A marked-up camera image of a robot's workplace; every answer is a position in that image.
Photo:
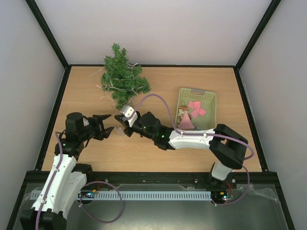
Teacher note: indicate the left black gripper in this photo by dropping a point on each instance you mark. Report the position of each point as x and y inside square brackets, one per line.
[98, 119]

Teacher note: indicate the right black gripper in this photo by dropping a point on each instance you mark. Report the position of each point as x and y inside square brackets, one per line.
[127, 126]

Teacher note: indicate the clear plastic battery box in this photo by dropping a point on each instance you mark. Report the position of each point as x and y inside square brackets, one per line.
[119, 131]

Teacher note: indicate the small green christmas tree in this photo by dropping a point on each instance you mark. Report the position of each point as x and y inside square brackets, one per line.
[124, 79]

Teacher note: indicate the green perforated plastic basket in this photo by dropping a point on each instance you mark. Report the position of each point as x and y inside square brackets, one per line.
[208, 102]

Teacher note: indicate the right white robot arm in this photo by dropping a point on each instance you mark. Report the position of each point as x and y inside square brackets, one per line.
[227, 146]

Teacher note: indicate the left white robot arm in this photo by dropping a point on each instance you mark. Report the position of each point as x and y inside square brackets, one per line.
[67, 176]

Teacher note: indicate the pink fabric triangle ornament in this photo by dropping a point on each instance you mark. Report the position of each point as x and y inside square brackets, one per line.
[186, 123]

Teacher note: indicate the silver star ornament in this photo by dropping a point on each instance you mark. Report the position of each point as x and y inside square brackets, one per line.
[197, 128]

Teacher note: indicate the pink fabric bow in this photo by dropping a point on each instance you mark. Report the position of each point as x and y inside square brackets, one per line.
[197, 109]

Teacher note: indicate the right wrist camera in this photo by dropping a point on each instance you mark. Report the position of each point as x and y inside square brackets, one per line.
[129, 113]

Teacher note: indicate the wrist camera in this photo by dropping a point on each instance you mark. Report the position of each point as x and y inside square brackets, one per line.
[129, 113]
[85, 121]

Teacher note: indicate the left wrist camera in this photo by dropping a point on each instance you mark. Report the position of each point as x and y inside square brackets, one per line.
[85, 121]

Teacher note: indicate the white slotted cable duct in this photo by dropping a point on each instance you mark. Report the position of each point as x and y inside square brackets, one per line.
[151, 196]

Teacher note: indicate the black aluminium front rail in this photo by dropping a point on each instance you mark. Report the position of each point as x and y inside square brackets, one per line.
[200, 179]

